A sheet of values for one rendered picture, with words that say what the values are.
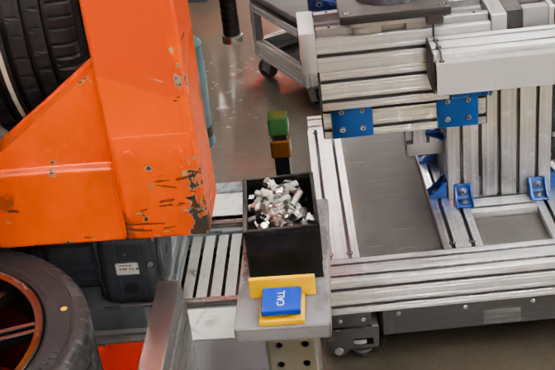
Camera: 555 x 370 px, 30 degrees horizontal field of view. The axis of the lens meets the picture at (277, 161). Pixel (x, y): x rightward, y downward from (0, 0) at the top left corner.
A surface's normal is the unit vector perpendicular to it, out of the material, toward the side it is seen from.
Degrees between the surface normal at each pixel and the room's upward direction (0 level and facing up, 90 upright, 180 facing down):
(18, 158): 90
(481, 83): 90
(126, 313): 90
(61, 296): 0
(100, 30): 90
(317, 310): 0
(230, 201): 0
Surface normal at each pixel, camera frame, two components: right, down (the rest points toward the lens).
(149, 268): 0.35, 0.41
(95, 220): -0.04, 0.48
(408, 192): -0.11, -0.87
